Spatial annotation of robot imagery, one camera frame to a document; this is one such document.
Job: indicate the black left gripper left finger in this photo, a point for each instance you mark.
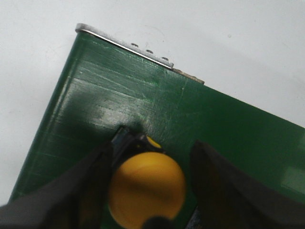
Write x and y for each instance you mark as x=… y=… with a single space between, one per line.
x=74 y=200

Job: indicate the yellow mushroom push button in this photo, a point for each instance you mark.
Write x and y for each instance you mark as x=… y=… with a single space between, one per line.
x=146 y=182

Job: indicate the green conveyor belt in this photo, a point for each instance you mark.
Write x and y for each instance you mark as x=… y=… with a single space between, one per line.
x=104 y=87

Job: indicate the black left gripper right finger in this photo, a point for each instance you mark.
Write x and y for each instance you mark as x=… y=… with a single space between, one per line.
x=228 y=198

